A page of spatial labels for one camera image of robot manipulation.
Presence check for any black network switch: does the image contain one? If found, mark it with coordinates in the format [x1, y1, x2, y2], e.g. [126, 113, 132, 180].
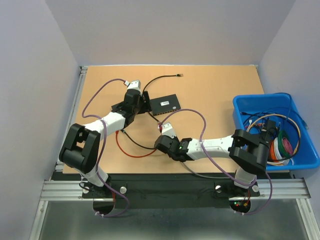
[150, 94, 181, 116]

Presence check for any grey ethernet cable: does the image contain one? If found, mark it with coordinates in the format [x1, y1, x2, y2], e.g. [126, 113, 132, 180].
[180, 161, 237, 180]

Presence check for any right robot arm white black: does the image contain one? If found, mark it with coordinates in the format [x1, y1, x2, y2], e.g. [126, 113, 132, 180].
[154, 129, 269, 195]

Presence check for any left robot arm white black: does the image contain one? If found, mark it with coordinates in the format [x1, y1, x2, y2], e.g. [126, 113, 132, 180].
[59, 89, 152, 197]

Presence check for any black flat plate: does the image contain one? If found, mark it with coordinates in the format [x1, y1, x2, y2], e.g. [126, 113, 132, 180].
[111, 101, 132, 113]

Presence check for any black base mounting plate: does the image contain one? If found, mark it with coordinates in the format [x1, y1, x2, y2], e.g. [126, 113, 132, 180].
[49, 172, 296, 210]

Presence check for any blue plastic bin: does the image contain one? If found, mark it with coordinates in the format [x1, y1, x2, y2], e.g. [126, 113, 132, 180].
[233, 92, 320, 171]

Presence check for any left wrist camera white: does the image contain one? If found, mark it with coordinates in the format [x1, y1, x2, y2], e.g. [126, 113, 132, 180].
[124, 80, 141, 93]

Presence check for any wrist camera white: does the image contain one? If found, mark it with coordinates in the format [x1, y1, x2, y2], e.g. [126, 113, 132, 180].
[158, 122, 177, 138]
[124, 80, 141, 93]

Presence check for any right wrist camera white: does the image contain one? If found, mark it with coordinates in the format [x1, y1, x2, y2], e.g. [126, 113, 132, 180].
[158, 122, 177, 138]

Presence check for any red ethernet cable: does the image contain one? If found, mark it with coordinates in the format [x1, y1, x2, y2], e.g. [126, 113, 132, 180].
[115, 131, 157, 158]

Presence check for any black ethernet cable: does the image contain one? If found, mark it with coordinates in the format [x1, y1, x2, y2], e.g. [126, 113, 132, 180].
[119, 73, 184, 150]

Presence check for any coiled coloured wires bundle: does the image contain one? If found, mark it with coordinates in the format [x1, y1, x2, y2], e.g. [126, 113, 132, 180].
[266, 129, 301, 166]

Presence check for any aluminium frame rail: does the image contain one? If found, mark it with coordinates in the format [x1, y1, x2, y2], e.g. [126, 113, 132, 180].
[31, 65, 320, 240]

